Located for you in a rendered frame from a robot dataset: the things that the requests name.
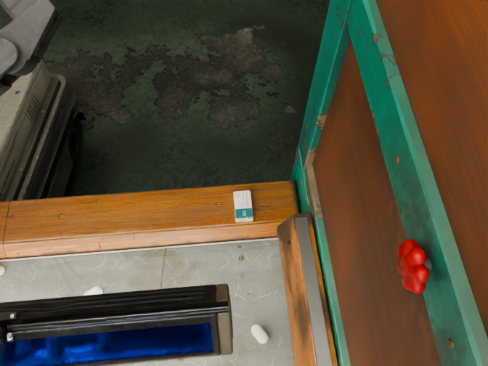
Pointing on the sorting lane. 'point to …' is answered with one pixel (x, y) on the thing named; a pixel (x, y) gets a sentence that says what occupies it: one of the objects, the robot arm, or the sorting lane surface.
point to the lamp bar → (120, 327)
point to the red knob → (413, 266)
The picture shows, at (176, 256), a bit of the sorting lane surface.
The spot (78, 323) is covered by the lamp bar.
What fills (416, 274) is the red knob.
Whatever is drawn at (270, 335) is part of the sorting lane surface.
